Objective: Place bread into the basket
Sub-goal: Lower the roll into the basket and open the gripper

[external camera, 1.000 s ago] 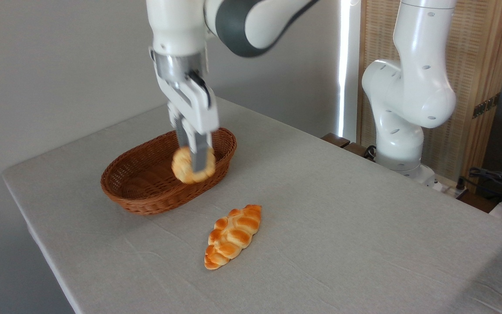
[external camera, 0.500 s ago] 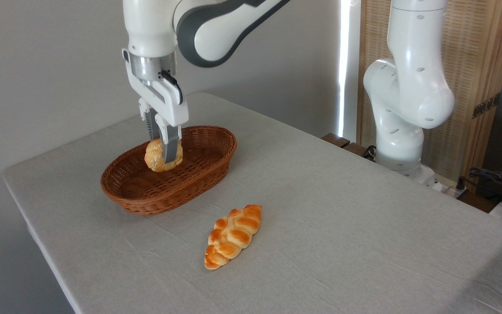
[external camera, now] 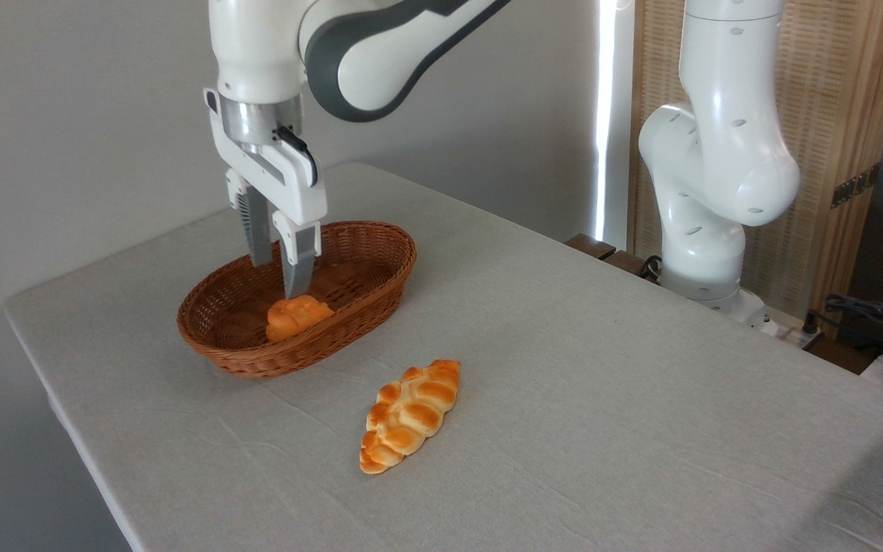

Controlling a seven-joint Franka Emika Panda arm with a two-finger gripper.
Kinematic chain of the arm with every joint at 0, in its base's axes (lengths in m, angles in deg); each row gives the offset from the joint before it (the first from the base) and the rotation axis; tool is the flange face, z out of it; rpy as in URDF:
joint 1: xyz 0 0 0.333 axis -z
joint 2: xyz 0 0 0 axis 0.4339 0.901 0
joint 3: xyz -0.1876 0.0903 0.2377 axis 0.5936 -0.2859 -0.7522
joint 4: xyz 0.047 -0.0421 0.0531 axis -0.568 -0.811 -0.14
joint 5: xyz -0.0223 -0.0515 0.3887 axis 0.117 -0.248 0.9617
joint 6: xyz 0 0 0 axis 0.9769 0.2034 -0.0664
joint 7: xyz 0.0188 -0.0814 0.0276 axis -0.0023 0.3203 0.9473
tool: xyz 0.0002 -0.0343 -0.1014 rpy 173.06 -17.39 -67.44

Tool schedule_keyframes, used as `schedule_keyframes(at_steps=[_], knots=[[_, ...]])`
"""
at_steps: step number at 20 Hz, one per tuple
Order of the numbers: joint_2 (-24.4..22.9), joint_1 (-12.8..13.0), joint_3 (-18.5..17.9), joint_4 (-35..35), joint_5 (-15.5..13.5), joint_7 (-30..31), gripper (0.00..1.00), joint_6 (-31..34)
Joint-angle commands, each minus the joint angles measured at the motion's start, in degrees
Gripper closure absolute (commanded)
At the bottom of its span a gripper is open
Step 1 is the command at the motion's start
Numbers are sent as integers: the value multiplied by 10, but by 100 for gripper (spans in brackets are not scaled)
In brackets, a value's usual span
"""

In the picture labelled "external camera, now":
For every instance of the grey tablecloth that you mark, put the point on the grey tablecloth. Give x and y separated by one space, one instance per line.
602 399

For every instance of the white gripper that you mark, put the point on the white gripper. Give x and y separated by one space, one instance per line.
288 192

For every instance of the black metal screen hinge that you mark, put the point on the black metal screen hinge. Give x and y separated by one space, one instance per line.
854 186

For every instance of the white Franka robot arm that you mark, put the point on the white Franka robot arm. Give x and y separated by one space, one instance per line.
721 153

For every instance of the small round bread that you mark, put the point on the small round bread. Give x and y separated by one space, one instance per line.
296 316

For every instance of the dark brown wooden block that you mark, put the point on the dark brown wooden block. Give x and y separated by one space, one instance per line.
591 246
629 263

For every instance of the wooden rattan folding screen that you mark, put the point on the wooden rattan folding screen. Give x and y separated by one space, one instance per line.
840 92

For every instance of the long braided bread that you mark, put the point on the long braided bread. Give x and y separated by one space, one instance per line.
409 418

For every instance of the brown wicker oval basket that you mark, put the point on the brown wicker oval basket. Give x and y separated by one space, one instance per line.
365 261

